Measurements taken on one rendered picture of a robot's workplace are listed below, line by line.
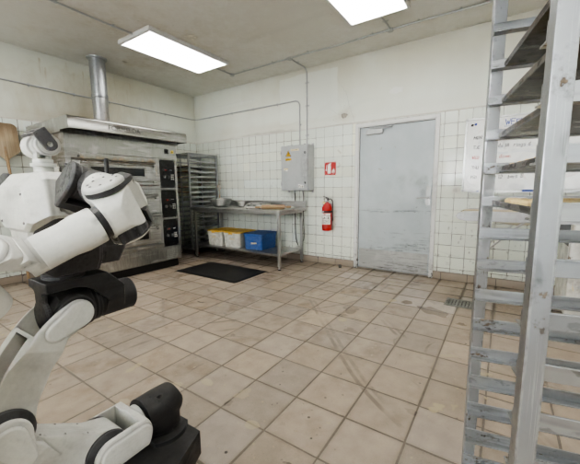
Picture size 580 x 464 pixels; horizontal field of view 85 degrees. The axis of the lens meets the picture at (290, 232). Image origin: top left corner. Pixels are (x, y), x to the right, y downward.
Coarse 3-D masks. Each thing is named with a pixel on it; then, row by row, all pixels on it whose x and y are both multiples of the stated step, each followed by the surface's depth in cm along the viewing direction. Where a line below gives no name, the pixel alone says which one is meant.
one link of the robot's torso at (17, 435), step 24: (0, 432) 82; (24, 432) 86; (48, 432) 98; (72, 432) 103; (96, 432) 108; (120, 432) 113; (0, 456) 82; (24, 456) 86; (48, 456) 94; (72, 456) 101; (96, 456) 105
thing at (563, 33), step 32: (576, 0) 43; (576, 32) 44; (576, 64) 44; (544, 96) 47; (544, 128) 47; (544, 160) 47; (544, 192) 48; (544, 224) 48; (544, 256) 49; (544, 288) 49; (544, 320) 50; (544, 352) 50; (512, 448) 55
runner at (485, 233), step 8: (480, 232) 91; (488, 232) 90; (496, 232) 89; (504, 232) 88; (512, 232) 88; (520, 232) 87; (528, 232) 86; (560, 232) 84; (568, 232) 83; (576, 232) 82; (520, 240) 85; (560, 240) 83; (568, 240) 83; (576, 240) 83
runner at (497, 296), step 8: (480, 296) 93; (488, 296) 92; (496, 296) 91; (504, 296) 90; (512, 296) 90; (520, 296) 89; (552, 296) 86; (560, 296) 86; (568, 296) 85; (512, 304) 88; (520, 304) 87; (552, 304) 86; (560, 304) 86; (568, 304) 85; (576, 304) 84
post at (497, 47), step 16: (496, 0) 83; (496, 16) 83; (496, 48) 84; (496, 80) 85; (496, 112) 86; (496, 128) 86; (496, 144) 87; (480, 192) 92; (480, 208) 91; (480, 224) 91; (480, 240) 91; (480, 256) 92; (480, 272) 92; (480, 288) 93; (480, 304) 93; (480, 336) 94; (480, 368) 96; (464, 416) 102; (464, 432) 100; (464, 448) 100
